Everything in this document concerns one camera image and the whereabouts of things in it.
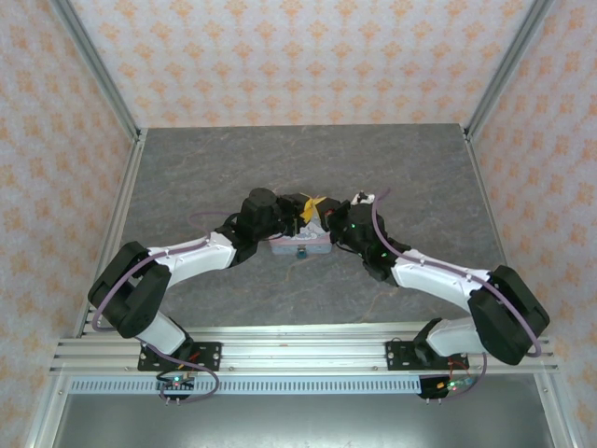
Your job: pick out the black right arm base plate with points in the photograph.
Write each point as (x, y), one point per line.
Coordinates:
(398, 354)

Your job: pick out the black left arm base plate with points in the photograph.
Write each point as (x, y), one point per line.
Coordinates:
(207, 354)

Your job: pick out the aluminium frame post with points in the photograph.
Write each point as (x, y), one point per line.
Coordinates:
(508, 65)
(98, 70)

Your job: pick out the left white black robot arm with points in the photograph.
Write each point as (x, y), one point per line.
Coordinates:
(130, 303)

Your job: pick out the aluminium mounting rail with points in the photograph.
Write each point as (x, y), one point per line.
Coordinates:
(303, 354)

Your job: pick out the small blue padlock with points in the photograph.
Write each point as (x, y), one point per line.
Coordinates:
(301, 253)

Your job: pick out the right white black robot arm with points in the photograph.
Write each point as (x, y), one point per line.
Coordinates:
(508, 317)

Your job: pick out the aluminium lower frame bar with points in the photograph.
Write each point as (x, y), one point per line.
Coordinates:
(46, 415)
(555, 415)

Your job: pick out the pastel cartoon print tin box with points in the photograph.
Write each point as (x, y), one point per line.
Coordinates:
(284, 245)

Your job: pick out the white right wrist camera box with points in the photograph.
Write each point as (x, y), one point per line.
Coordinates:
(364, 198)

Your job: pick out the aluminium side rail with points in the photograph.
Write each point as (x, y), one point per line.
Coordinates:
(122, 196)
(486, 196)

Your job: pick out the grey metal sheet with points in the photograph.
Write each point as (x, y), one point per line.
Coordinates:
(303, 422)

